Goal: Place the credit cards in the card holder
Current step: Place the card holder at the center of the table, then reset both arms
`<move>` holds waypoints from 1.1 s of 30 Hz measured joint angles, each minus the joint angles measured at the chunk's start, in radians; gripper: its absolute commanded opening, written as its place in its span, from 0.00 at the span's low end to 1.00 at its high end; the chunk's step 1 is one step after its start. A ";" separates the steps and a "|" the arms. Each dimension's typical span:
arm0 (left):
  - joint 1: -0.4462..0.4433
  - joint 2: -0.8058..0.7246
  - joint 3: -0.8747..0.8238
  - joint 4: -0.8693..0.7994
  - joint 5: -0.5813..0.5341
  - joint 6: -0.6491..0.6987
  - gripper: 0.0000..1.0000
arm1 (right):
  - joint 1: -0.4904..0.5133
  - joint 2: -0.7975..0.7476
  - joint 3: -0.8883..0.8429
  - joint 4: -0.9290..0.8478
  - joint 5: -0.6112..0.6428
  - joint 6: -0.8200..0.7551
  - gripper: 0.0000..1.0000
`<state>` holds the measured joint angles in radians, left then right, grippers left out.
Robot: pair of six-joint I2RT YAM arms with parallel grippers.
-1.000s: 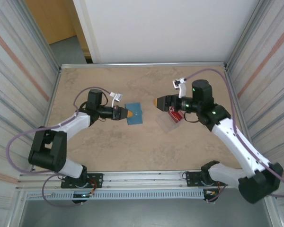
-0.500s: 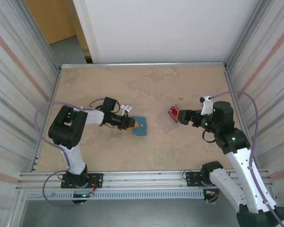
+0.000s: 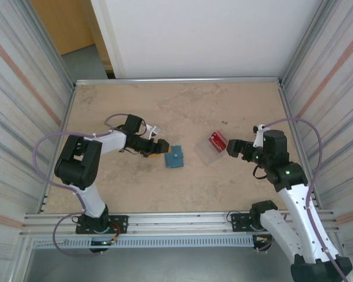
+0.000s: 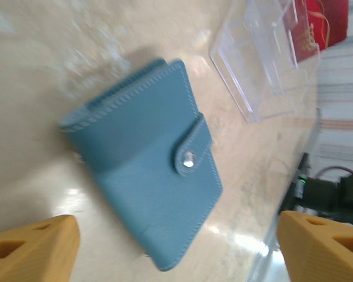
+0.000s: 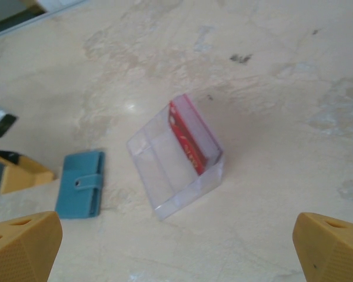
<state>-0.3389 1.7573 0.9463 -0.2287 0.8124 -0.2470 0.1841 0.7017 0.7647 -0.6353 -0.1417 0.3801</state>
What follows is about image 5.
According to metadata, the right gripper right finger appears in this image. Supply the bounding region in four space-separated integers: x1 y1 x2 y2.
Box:
292 211 353 282

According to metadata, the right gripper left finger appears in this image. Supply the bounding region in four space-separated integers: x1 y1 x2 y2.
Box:
0 210 62 282

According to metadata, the teal card holder wallet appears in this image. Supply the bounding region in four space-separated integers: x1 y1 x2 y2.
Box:
54 150 106 220

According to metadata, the red credit card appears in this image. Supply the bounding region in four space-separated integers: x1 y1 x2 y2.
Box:
168 93 224 176

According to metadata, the aluminium table edge rail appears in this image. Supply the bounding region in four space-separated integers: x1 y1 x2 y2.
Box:
0 0 89 41

